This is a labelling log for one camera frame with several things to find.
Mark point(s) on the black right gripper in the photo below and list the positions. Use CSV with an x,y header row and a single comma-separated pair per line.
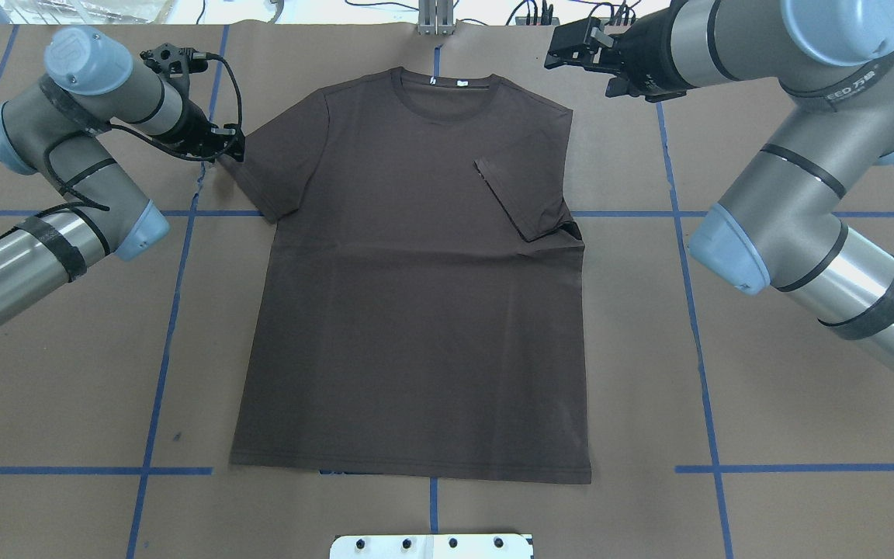
x,y
649,51

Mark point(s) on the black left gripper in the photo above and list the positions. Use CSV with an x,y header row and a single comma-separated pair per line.
x,y
197,126

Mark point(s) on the dark brown t-shirt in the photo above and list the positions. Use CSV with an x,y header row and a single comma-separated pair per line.
x,y
422,308

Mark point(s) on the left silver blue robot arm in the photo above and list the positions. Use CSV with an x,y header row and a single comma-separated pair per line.
x,y
93,84

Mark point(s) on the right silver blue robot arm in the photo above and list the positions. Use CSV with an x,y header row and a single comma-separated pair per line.
x,y
775,226

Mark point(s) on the aluminium frame post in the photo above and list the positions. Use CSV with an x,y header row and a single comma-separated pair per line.
x,y
436,17

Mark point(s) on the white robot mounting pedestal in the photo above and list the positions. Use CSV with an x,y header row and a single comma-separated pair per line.
x,y
450,545

